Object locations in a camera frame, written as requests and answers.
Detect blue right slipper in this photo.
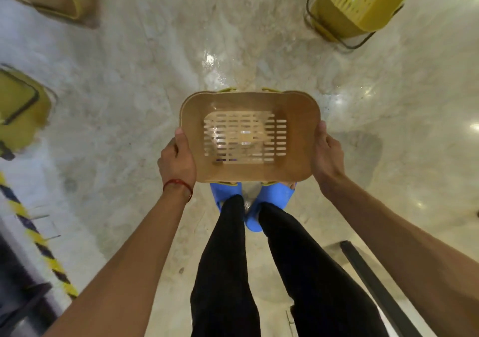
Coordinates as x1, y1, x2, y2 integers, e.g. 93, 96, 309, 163
245, 182, 297, 233

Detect person's right forearm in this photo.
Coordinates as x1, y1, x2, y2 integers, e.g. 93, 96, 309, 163
321, 174, 479, 337

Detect black bar white post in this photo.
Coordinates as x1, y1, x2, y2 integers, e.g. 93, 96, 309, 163
339, 240, 424, 337

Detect red string bracelet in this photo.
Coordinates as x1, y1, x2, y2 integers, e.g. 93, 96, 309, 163
163, 178, 194, 203

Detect person's left hand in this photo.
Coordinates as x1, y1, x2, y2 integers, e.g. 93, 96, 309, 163
157, 127, 197, 199

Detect person's left forearm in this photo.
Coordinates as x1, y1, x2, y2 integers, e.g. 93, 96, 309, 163
43, 183, 194, 337

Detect black trousers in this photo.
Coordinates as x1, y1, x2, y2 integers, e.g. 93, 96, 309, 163
190, 194, 390, 337

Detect blue slipper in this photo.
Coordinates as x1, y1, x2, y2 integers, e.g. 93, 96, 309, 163
245, 182, 297, 233
209, 182, 243, 214

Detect blue left slipper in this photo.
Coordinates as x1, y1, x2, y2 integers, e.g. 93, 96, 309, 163
209, 182, 243, 214

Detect person's right hand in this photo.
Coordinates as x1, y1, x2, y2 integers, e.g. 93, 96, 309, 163
310, 120, 346, 195

